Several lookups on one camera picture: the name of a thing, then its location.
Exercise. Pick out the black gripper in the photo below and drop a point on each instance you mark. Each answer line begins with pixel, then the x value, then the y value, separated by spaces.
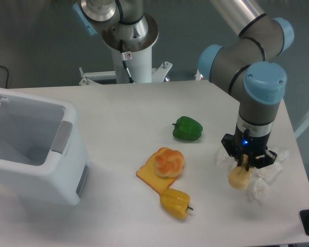
pixel 242 142

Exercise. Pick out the pale yellow square bread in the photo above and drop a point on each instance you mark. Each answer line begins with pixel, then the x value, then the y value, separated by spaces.
pixel 239 176

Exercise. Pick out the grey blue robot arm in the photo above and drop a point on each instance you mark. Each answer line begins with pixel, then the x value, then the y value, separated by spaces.
pixel 244 71

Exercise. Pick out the round knotted bread roll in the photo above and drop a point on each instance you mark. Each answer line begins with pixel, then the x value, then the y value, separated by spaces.
pixel 169 164

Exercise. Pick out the white trash can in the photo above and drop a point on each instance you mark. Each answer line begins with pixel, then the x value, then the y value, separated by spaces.
pixel 42 153

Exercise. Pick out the crumpled white tissue left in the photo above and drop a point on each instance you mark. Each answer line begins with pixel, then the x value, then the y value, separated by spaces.
pixel 221 157

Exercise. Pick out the crumpled white tissue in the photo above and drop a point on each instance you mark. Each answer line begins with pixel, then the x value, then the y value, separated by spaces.
pixel 221 157
pixel 282 153
pixel 268 173
pixel 258 191

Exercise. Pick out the crumpled white tissue middle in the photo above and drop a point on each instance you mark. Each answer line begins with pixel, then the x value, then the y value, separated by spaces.
pixel 268 173

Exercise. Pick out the crumpled white tissue bottom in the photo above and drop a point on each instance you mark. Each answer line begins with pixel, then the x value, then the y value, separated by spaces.
pixel 258 191

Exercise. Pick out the crumpled white tissue top right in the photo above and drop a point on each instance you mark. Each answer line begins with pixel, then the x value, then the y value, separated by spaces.
pixel 282 153

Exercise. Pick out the green bell pepper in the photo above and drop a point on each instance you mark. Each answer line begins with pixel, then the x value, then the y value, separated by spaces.
pixel 188 129

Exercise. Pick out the yellow bell pepper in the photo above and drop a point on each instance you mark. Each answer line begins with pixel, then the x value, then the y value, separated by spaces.
pixel 176 203

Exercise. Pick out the orange toast slice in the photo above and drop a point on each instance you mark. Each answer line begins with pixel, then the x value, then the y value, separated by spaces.
pixel 147 174

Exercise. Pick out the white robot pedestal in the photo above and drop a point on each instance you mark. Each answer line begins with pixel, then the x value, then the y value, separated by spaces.
pixel 131 50

